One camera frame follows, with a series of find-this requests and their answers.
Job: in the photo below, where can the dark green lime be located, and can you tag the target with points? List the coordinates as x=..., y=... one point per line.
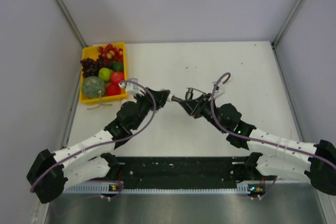
x=118, y=66

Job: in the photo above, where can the white pipe elbow fitting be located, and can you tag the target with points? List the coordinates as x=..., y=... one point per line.
x=167, y=96

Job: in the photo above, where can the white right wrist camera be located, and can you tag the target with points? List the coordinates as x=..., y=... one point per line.
x=219, y=90

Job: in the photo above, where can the dark bronze water faucet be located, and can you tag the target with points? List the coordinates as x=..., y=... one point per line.
x=188, y=95

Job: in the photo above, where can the green striped melon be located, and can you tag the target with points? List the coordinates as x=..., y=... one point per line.
x=93, y=87

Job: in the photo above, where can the yellow plastic fruit tray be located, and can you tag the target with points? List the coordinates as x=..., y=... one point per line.
x=91, y=52

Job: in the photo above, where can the dark purple grape bunch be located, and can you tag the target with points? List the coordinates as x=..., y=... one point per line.
x=91, y=67

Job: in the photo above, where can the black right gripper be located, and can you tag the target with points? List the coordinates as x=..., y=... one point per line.
x=202, y=102

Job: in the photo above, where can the white slotted cable duct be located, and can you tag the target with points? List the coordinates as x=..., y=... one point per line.
x=111, y=188

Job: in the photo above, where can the green apple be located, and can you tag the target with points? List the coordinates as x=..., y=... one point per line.
x=105, y=74

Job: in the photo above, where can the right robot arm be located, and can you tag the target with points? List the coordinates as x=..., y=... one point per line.
x=270, y=155

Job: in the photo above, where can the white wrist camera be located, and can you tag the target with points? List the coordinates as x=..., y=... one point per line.
x=219, y=90
x=131, y=87

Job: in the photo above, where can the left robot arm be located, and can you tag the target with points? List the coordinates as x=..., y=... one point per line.
x=53, y=172

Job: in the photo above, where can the red apple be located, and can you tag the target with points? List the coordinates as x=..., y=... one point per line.
x=113, y=89
x=116, y=77

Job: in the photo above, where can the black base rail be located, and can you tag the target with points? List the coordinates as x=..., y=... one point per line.
x=181, y=172

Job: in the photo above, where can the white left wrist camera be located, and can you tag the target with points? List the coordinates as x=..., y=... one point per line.
x=131, y=87

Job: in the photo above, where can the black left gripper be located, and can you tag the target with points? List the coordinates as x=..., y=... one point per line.
x=162, y=96

